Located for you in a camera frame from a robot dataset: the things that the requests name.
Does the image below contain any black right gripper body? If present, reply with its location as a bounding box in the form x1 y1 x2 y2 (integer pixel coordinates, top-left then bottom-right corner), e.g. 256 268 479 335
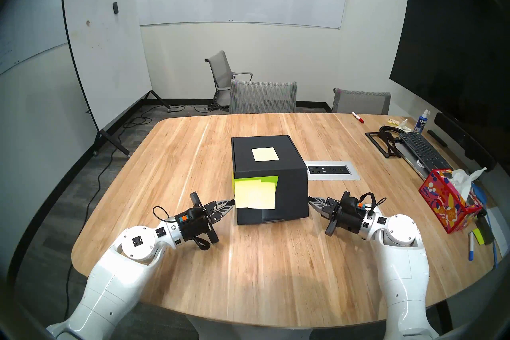
325 191 365 236

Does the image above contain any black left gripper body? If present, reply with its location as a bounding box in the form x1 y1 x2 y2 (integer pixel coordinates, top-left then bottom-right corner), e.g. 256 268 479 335
177 192 220 245

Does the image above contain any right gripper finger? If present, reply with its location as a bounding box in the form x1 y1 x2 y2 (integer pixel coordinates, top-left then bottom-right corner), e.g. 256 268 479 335
308 197 337 220
308 196 341 209

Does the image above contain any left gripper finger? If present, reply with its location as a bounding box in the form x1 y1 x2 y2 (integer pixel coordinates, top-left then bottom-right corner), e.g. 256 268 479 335
206 203 236 223
204 199 236 212

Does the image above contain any black cardboard box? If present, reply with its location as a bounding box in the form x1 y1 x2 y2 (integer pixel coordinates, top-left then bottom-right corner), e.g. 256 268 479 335
231 135 310 226

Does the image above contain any red floral tissue box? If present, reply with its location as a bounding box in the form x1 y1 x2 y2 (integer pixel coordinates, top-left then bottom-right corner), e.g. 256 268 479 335
419 169 483 234

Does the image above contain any silver table power outlet panel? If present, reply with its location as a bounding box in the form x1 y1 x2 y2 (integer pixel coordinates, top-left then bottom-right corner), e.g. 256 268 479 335
306 161 360 181

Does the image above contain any neon green sticky note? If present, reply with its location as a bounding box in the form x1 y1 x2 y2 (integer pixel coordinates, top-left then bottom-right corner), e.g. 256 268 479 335
233 175 279 200

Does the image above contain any pale yellow sticky note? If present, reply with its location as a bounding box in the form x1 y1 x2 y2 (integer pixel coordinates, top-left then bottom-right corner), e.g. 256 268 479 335
251 147 279 162

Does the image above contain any black keyboard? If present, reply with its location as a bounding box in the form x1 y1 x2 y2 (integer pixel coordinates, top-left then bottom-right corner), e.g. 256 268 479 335
398 131 453 170
394 142 439 181

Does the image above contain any grey fabric chair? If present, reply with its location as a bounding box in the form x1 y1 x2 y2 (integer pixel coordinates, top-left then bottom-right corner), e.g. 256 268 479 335
332 88 391 115

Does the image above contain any grey mesh chair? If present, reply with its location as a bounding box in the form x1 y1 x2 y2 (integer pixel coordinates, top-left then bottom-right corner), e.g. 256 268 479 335
229 79 297 114

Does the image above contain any whiteboard cleaner spray bottle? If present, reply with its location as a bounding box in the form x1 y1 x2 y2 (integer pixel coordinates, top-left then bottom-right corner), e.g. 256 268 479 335
413 109 431 134

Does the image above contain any large black whiteboard eraser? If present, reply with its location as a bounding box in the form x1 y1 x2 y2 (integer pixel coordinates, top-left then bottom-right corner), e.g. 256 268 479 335
476 216 495 245

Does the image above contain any grey office chair with armrests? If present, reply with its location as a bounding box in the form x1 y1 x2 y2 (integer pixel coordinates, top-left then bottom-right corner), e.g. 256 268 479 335
205 50 253 108

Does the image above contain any black video bar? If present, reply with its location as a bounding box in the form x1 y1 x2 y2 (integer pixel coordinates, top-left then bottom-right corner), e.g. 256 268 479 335
434 112 497 172

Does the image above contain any white paper sheet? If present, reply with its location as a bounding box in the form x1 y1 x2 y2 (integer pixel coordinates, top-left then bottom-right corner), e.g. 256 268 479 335
486 206 510 258

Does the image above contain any rolling whiteboard on black stand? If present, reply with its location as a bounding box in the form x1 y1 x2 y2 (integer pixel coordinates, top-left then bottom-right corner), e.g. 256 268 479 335
61 0 172 157

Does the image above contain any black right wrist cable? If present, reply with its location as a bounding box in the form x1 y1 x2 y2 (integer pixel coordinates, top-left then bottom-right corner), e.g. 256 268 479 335
359 192 387 218

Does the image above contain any blue flat tool with handle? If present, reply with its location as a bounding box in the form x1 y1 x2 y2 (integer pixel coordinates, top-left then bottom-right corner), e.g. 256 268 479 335
470 183 498 269

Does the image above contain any large black wall screen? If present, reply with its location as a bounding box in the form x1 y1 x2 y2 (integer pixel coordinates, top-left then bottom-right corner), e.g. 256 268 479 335
389 0 510 152

